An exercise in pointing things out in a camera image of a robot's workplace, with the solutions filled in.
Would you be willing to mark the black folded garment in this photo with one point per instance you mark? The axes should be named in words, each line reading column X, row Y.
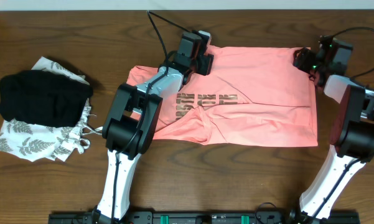
column 44, row 98

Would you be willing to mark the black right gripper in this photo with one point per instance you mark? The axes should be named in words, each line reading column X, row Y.
column 301, row 61

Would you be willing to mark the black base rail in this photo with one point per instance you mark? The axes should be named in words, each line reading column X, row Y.
column 263, row 215

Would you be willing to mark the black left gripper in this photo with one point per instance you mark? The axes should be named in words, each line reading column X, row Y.
column 205, row 63

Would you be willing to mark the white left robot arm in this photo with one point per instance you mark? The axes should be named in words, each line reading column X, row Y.
column 132, row 119

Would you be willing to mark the pink cloth garment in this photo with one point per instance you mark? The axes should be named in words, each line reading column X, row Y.
column 253, row 96

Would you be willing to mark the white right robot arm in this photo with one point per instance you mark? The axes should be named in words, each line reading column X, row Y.
column 351, row 137

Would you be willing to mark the white fern-print drawstring bag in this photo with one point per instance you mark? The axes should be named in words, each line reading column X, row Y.
column 34, row 141

